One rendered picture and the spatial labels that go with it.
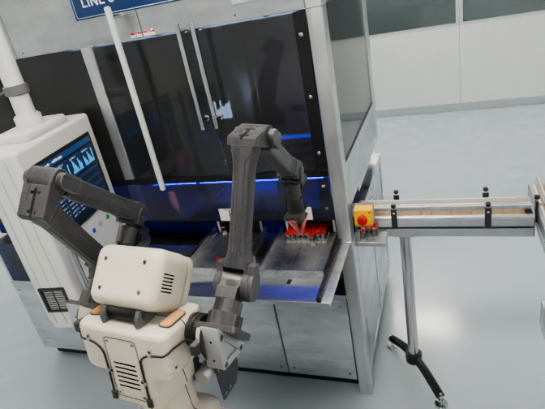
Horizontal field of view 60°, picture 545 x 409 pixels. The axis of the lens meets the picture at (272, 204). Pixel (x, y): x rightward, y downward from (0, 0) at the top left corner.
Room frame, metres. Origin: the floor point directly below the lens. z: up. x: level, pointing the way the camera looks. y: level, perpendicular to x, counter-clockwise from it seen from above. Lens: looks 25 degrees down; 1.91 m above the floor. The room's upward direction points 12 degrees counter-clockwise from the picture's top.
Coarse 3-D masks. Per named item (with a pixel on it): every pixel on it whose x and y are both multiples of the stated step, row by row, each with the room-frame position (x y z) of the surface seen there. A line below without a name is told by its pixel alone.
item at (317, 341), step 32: (0, 256) 2.49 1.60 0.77; (384, 256) 2.46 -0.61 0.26; (32, 288) 2.44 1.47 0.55; (384, 288) 2.33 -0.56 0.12; (32, 320) 2.48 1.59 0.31; (256, 320) 1.89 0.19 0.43; (288, 320) 1.83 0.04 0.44; (320, 320) 1.77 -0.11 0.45; (256, 352) 1.91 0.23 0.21; (288, 352) 1.84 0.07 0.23; (320, 352) 1.78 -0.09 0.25; (352, 352) 1.72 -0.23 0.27
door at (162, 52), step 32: (128, 64) 2.02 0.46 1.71; (160, 64) 1.96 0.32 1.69; (192, 64) 1.91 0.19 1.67; (128, 96) 2.03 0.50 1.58; (160, 96) 1.98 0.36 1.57; (128, 128) 2.05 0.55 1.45; (160, 128) 1.99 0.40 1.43; (192, 128) 1.93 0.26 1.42; (160, 160) 2.01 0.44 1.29; (192, 160) 1.95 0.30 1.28; (224, 160) 1.89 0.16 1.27
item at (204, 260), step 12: (216, 228) 2.02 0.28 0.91; (264, 228) 1.90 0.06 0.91; (204, 240) 1.91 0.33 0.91; (216, 240) 1.94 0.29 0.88; (228, 240) 1.92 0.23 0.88; (252, 240) 1.87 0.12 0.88; (204, 252) 1.85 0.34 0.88; (216, 252) 1.83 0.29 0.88; (252, 252) 1.74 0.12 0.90; (204, 264) 1.75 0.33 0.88; (216, 264) 1.73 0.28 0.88
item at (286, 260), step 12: (276, 240) 1.79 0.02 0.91; (336, 240) 1.71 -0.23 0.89; (276, 252) 1.73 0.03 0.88; (288, 252) 1.71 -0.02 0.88; (300, 252) 1.69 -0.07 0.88; (312, 252) 1.67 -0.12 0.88; (324, 252) 1.65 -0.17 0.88; (264, 264) 1.63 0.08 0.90; (276, 264) 1.64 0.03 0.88; (288, 264) 1.62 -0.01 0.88; (300, 264) 1.60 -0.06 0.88; (312, 264) 1.59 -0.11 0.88; (324, 264) 1.52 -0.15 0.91; (264, 276) 1.56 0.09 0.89; (276, 276) 1.55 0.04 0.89; (288, 276) 1.53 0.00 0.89; (300, 276) 1.51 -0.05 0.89; (312, 276) 1.49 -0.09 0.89
